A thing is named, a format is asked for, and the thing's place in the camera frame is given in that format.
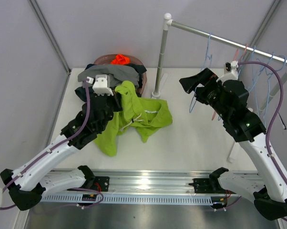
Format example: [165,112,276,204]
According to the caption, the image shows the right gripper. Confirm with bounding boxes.
[180,68,231,121]

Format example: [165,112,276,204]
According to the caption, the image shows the navy blue shorts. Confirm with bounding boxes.
[74,63,148,102]

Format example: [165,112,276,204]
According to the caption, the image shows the light grey shorts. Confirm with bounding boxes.
[77,64,141,87]

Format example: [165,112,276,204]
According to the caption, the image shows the lime green shorts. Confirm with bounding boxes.
[94,81,173,156]

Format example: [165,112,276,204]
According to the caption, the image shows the blue hanger of navy shorts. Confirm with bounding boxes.
[250,45,281,125]

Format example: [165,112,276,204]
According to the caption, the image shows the orange shorts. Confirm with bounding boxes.
[111,54,131,65]

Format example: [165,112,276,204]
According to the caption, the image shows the blue hanger of orange shorts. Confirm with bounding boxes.
[265,55,287,80]

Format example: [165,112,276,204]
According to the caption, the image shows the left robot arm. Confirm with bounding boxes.
[0,93,122,211]

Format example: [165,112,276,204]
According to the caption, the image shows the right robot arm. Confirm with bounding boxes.
[179,68,287,220]

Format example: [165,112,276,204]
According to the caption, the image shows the pink translucent plastic basin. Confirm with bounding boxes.
[93,54,147,97]

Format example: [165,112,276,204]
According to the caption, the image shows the metal clothes rack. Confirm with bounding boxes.
[150,12,287,163]

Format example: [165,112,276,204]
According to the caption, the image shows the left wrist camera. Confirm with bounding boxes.
[86,74,113,96]

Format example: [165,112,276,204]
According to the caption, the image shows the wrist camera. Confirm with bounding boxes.
[216,61,239,83]
[86,74,113,96]

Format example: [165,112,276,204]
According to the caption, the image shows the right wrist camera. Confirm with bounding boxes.
[216,61,239,83]

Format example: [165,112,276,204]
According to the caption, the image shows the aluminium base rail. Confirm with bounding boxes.
[43,168,263,198]

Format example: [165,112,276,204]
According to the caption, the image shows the white slotted cable duct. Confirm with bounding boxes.
[41,193,228,206]

